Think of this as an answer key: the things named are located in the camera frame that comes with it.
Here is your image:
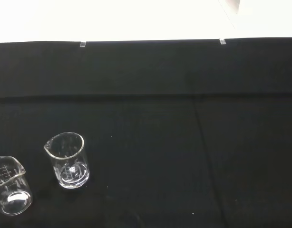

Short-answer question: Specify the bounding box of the black bench cloth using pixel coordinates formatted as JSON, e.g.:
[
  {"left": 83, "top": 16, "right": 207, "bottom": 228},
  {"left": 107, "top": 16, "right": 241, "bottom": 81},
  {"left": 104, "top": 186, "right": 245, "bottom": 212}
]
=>
[{"left": 0, "top": 37, "right": 292, "bottom": 228}]

